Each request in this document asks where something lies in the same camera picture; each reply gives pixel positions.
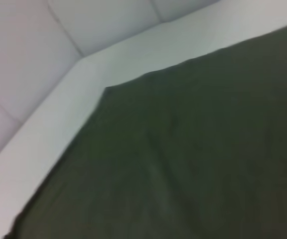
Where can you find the dark green shirt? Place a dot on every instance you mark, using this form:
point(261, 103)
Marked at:
point(183, 149)

